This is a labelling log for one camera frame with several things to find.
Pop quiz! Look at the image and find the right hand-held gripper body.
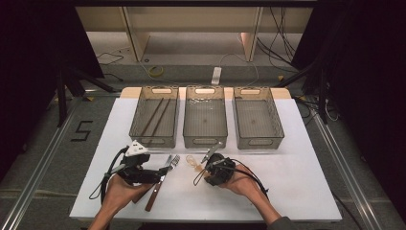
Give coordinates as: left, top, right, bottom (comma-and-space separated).
200, 141, 237, 188

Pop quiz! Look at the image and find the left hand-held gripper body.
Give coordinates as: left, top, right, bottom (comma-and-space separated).
117, 139, 161, 187

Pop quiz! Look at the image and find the wood-handled steel knife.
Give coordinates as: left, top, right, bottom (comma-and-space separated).
132, 153, 174, 204

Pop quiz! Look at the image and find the wood-handled steel fork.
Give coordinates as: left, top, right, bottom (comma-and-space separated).
144, 154, 182, 213

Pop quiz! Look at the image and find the tan spoon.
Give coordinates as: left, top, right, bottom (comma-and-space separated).
185, 154, 207, 173

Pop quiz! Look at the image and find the translucent grey plastic bin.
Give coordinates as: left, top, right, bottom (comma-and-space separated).
128, 85, 180, 149
233, 85, 285, 150
182, 85, 229, 150

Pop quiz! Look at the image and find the person's left hand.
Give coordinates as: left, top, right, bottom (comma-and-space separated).
101, 173, 155, 213

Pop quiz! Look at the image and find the person's right hand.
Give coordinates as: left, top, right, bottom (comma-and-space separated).
219, 163, 258, 199

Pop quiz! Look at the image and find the white table sheet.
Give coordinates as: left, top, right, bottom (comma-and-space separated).
69, 97, 343, 222

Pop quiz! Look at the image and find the person's dark green shirt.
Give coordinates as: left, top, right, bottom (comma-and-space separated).
267, 216, 300, 230

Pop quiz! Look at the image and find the white power strip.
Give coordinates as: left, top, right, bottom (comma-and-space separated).
211, 66, 223, 86

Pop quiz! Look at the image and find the yellow tape roll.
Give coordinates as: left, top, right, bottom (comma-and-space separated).
147, 65, 166, 79

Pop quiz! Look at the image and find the black metal stand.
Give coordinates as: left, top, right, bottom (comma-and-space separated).
55, 61, 117, 128
273, 58, 330, 126

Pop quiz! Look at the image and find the light wooden shelf unit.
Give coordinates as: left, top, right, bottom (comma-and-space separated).
76, 6, 314, 63

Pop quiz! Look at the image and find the right hand-held gripper cable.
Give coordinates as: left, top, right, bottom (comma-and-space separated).
192, 157, 270, 199

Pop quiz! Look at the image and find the hand-held gripper cable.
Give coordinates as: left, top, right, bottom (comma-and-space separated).
192, 157, 270, 199
88, 147, 129, 206

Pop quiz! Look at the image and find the left hand-held gripper cable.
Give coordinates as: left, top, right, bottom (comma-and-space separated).
88, 147, 129, 206

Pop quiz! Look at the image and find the aluminium floor rail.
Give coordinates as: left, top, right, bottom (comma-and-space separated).
310, 109, 386, 230
0, 95, 84, 230

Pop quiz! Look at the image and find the white power cable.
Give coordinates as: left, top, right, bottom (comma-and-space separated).
219, 52, 260, 88

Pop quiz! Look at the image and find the thin black floor cable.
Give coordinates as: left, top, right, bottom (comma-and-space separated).
95, 52, 125, 82

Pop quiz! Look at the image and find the bundle of black cables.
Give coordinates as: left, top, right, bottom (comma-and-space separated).
256, 6, 300, 74

